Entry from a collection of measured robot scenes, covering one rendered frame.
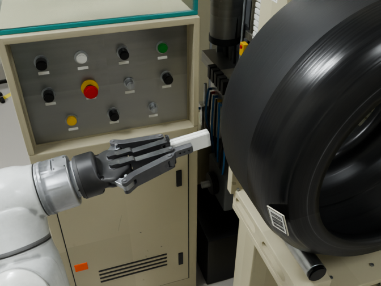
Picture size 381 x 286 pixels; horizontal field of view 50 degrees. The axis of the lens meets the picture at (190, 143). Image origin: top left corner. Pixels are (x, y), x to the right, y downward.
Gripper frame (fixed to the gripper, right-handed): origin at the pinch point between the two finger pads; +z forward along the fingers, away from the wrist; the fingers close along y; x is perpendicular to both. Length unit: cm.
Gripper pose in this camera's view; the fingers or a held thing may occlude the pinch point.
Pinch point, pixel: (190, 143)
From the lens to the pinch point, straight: 71.9
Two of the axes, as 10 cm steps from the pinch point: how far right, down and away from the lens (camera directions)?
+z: 9.4, -2.9, 1.7
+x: 1.3, 7.8, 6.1
